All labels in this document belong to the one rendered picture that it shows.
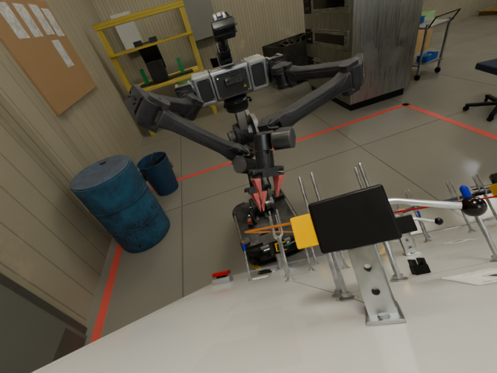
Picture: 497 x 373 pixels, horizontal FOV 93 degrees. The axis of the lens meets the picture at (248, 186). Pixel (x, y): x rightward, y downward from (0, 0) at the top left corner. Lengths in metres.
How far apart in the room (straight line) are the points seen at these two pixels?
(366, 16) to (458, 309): 3.99
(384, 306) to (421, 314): 0.02
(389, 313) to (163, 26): 6.61
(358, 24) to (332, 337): 3.98
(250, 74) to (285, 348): 1.28
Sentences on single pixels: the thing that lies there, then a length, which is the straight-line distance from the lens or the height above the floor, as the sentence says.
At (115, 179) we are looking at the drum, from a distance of 2.31.
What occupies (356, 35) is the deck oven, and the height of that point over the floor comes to 1.08.
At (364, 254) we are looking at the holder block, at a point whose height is 1.59.
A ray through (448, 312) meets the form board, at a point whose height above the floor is 1.58.
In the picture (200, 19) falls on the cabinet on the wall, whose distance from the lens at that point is 6.41.
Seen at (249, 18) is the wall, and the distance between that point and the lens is 6.85.
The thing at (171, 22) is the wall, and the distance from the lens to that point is 6.66.
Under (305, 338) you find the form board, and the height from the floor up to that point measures 1.58.
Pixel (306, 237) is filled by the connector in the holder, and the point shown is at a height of 1.60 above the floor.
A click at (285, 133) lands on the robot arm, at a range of 0.70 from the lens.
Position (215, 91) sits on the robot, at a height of 1.43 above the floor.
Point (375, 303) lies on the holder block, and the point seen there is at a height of 1.57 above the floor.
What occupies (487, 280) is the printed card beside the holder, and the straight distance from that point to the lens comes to 0.29.
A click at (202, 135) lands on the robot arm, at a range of 0.88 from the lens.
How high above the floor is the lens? 1.76
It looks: 37 degrees down
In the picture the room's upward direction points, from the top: 16 degrees counter-clockwise
